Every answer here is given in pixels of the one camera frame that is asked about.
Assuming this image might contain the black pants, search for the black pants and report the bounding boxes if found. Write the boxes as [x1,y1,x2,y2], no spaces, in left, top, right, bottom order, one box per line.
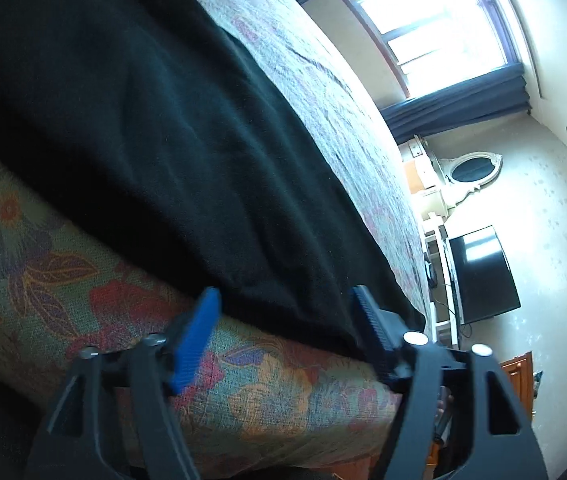
[0,0,427,358]

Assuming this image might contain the wooden door cabinet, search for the wooden door cabinet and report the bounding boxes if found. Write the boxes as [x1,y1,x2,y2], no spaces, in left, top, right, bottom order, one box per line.
[500,351,534,419]

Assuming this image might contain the floral bedspread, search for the floral bedspread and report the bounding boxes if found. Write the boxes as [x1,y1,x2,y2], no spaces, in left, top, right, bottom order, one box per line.
[0,0,434,479]

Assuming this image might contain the white tv console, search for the white tv console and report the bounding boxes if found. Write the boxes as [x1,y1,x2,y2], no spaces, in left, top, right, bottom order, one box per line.
[422,212,462,350]

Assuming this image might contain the black flat television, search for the black flat television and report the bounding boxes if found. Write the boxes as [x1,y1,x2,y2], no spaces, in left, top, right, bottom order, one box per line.
[448,226,521,325]

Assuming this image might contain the white dressing table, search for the white dressing table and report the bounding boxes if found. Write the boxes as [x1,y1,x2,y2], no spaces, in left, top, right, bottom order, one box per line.
[399,136,449,220]

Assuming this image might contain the white oval vanity mirror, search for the white oval vanity mirror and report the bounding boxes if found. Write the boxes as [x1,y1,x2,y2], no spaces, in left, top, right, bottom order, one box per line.
[440,151,503,208]

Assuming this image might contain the right dark blue curtain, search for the right dark blue curtain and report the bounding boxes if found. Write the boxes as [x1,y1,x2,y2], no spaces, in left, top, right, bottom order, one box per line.
[380,63,531,144]

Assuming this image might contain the bright window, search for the bright window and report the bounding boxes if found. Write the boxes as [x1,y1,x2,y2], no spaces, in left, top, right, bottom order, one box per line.
[345,0,520,99]

